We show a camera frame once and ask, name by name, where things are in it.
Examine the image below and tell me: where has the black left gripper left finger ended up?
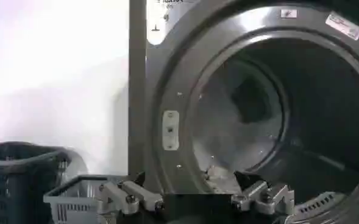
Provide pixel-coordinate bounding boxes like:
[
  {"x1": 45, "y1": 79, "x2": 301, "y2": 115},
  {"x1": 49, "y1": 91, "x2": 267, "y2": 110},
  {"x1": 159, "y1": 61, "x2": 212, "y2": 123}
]
[{"x1": 97, "y1": 171, "x2": 165, "y2": 215}]

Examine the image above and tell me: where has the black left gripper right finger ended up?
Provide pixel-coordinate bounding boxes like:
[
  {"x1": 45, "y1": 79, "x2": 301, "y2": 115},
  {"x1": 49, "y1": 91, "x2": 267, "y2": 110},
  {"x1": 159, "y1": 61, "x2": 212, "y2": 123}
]
[{"x1": 230, "y1": 170, "x2": 296, "y2": 216}]

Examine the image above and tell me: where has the light grey laundry basket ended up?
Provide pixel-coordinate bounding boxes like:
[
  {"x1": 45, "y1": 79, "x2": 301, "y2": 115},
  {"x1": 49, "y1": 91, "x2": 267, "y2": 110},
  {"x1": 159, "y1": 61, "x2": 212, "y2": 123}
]
[{"x1": 43, "y1": 174, "x2": 128, "y2": 224}]

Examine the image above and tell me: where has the grey garment in drum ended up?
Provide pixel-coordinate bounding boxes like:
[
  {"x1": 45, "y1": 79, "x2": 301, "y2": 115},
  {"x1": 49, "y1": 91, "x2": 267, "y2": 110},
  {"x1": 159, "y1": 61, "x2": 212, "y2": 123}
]
[{"x1": 194, "y1": 57, "x2": 285, "y2": 174}]

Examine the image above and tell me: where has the grey dryer with round opening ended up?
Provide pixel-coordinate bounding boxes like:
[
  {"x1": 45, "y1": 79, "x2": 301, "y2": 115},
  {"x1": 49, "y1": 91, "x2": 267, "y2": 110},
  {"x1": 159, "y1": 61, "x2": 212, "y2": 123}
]
[{"x1": 127, "y1": 0, "x2": 359, "y2": 224}]

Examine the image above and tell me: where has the dark grey laundry basket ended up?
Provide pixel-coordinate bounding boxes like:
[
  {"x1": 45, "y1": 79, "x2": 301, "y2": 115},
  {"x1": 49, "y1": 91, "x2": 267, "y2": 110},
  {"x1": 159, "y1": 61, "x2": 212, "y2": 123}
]
[{"x1": 0, "y1": 141, "x2": 88, "y2": 224}]

